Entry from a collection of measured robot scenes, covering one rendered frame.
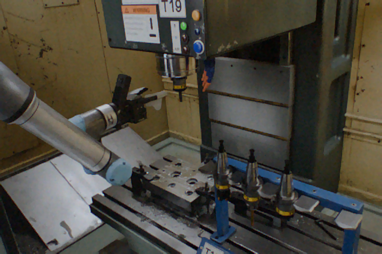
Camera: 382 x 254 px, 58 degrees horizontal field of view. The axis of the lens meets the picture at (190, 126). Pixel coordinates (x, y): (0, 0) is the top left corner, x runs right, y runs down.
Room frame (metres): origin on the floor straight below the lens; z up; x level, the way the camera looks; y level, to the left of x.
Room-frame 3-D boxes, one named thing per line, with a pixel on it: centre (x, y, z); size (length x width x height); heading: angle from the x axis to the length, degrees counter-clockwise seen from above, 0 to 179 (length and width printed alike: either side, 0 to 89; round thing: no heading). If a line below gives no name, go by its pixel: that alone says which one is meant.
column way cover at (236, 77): (1.59, -0.28, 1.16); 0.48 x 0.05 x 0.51; 46
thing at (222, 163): (0.95, -0.09, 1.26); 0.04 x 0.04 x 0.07
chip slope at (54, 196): (1.73, 0.51, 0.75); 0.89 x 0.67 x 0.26; 136
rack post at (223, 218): (1.03, -0.09, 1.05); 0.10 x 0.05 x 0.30; 136
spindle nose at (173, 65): (1.27, 0.03, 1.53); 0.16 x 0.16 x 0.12
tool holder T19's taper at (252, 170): (0.88, -0.17, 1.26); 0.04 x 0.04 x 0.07
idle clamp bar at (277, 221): (1.12, -0.25, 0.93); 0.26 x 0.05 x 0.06; 51
